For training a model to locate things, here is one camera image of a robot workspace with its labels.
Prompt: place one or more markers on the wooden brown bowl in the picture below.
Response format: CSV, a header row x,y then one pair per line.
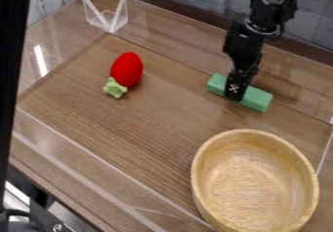
x,y
253,183

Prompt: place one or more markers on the black clamp under table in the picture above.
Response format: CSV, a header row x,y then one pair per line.
x,y
35,219

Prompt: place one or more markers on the green rectangular block stick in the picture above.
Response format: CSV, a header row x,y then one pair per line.
x,y
256,98

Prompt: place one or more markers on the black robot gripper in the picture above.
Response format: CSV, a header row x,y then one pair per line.
x,y
243,47

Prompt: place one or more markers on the clear acrylic tray enclosure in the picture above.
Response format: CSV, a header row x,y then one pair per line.
x,y
114,156

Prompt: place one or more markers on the red toy strawberry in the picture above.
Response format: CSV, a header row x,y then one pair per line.
x,y
124,74

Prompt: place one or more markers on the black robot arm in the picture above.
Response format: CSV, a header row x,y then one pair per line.
x,y
268,16

